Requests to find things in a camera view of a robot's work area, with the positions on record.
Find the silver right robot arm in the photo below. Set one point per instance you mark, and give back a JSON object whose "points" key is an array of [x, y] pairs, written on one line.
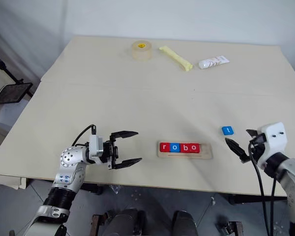
{"points": [[292, 177]]}

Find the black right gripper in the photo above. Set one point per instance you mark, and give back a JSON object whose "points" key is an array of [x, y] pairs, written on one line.
{"points": [[257, 142]]}

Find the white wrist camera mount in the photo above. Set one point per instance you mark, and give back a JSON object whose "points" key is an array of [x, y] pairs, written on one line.
{"points": [[275, 138], [96, 146]]}

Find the long yellow packet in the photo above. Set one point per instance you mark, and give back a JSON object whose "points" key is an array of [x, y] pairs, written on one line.
{"points": [[177, 58]]}

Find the blue letter block o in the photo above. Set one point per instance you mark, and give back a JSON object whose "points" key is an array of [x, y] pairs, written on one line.
{"points": [[175, 147]]}

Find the white cosmetic tube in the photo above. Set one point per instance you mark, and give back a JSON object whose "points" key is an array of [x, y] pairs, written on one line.
{"points": [[214, 62]]}

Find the red letter r tile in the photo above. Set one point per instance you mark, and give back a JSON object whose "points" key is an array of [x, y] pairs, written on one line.
{"points": [[165, 147]]}

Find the dark rounded shape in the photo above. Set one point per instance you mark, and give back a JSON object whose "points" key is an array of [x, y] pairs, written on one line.
{"points": [[184, 223]]}

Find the red letter block o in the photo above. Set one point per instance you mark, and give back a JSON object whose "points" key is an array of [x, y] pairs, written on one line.
{"points": [[193, 147]]}

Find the beige tape roll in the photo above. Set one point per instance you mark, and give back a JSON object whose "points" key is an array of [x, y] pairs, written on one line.
{"points": [[142, 52]]}

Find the black tablet screen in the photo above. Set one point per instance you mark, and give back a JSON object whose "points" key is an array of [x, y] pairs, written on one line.
{"points": [[11, 93]]}

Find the wooden letter tray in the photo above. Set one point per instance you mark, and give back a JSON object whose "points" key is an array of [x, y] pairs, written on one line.
{"points": [[206, 153]]}

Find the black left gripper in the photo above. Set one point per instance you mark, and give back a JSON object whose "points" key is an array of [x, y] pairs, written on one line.
{"points": [[110, 152]]}

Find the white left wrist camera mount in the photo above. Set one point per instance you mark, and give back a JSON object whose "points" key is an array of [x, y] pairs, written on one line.
{"points": [[96, 146]]}

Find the blue letter t tile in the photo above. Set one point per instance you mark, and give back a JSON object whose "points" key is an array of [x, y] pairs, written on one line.
{"points": [[227, 130]]}

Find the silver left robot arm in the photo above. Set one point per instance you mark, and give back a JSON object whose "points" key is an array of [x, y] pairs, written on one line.
{"points": [[68, 162]]}

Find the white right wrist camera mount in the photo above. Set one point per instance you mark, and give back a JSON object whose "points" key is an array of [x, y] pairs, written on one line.
{"points": [[275, 138]]}

